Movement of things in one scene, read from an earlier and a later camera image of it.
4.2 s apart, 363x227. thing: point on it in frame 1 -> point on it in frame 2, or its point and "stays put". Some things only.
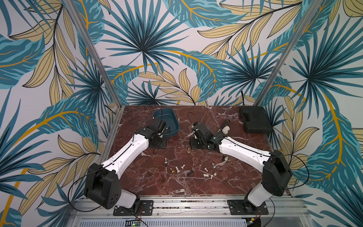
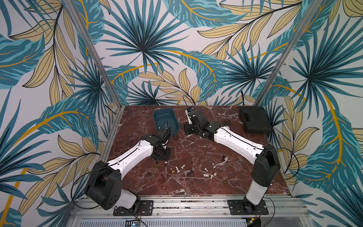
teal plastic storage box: [168, 115] stays put
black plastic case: [255, 119] stays put
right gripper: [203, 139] -> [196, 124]
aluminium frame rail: [188, 209] stays put
